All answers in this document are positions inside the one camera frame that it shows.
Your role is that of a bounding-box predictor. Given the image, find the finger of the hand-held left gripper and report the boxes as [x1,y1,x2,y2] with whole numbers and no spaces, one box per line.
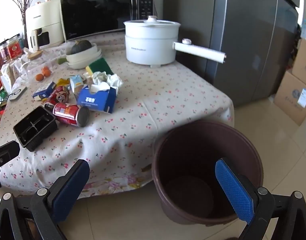
[0,141,20,191]

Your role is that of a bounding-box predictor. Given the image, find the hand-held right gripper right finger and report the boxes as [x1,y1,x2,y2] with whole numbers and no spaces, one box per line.
[215,158,306,240]

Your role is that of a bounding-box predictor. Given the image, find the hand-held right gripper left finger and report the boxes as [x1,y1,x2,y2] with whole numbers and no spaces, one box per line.
[0,159,91,240]

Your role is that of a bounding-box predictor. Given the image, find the black plastic tray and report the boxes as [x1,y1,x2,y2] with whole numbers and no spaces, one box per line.
[13,106,59,152]

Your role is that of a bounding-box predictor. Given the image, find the brown plastic trash bin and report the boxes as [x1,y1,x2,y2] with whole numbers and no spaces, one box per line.
[151,120,264,227]

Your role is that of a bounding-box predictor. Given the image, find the red drink can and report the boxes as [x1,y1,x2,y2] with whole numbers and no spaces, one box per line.
[53,102,90,127]

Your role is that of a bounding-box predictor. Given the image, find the red cartoon snack packet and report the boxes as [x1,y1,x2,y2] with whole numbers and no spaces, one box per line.
[44,85,70,105]

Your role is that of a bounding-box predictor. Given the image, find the blue tissue box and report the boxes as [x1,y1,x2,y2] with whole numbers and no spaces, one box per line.
[77,84,117,114]

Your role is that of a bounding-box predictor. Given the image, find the small light blue carton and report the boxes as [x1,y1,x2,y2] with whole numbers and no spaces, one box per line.
[70,74,84,93]

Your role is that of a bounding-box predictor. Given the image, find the white tissue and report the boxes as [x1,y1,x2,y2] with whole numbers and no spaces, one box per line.
[92,71,124,88]

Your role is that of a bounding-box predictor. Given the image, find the white remote control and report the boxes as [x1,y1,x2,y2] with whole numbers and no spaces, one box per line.
[9,86,27,102]

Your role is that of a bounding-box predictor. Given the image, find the blue and white carton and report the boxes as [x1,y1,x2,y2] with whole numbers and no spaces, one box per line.
[32,81,57,101]

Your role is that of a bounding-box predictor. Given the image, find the white packet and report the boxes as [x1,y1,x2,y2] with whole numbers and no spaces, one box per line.
[0,64,18,94]

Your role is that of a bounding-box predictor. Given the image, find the glass jar with wooden lid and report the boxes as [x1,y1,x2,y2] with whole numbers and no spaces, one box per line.
[19,50,53,82]

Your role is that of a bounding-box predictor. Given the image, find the large cardboard box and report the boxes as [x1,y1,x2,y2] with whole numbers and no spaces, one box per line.
[273,70,306,126]

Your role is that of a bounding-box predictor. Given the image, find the cherry print tablecloth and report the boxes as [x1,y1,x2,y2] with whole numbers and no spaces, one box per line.
[0,31,235,200]

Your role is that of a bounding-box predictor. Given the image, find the green and yellow sponge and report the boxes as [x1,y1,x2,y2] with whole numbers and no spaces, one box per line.
[85,57,109,77]

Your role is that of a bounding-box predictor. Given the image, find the dark green squash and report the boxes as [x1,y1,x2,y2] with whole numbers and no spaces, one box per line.
[70,39,93,55]

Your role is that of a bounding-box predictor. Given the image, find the cream air fryer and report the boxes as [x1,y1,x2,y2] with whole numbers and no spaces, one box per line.
[25,0,66,50]

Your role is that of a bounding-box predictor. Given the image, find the dried branches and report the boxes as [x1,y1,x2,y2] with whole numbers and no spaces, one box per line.
[5,0,42,38]

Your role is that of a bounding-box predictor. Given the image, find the grey refrigerator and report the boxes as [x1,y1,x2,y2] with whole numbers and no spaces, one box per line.
[163,0,302,108]

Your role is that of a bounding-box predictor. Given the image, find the white electric cooking pot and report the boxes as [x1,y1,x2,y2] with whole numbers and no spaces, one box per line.
[123,16,227,68]

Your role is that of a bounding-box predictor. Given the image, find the black microwave oven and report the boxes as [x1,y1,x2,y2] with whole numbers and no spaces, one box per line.
[59,0,163,43]

